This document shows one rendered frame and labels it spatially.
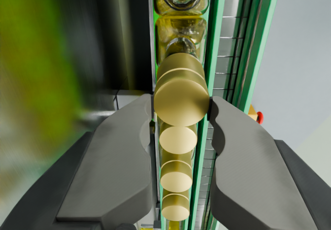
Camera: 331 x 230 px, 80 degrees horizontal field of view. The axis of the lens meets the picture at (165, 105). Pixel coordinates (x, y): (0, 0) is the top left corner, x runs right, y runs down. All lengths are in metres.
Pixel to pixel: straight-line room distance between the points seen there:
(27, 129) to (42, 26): 0.09
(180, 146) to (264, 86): 0.51
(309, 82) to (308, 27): 0.16
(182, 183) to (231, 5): 0.33
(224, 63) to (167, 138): 0.30
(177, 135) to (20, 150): 0.12
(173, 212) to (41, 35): 0.23
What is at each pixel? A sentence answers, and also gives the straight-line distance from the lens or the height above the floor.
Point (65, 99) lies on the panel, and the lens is 0.23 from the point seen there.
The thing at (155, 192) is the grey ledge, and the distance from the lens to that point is 0.74.
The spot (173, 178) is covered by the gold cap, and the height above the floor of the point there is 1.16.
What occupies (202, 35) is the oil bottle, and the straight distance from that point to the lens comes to 0.21.
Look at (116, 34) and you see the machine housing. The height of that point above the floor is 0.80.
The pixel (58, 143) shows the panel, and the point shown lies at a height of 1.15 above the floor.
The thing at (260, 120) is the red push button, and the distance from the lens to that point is 0.65.
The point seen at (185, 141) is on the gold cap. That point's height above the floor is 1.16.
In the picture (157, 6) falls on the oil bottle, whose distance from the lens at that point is 0.21.
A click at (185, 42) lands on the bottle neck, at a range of 0.19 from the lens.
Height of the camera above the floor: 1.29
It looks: 58 degrees down
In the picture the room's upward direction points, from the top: 174 degrees counter-clockwise
